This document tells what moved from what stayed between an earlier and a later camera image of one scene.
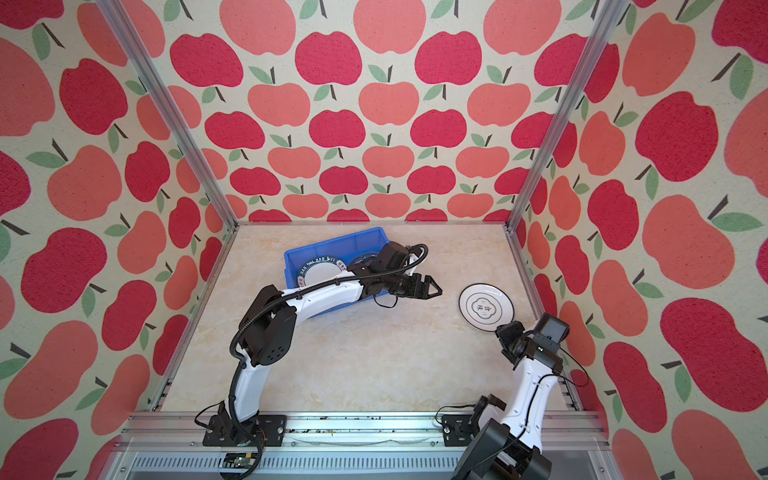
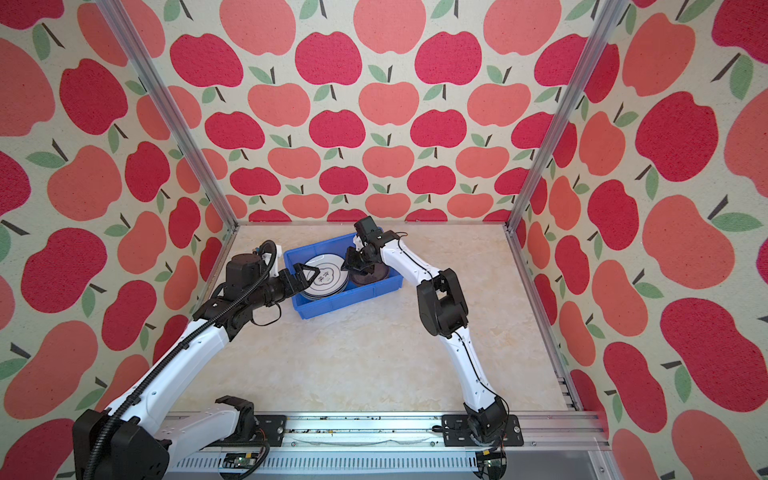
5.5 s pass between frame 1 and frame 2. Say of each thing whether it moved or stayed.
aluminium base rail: stayed
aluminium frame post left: stayed
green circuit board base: stayed
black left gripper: moved
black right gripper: moved
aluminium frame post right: stayed
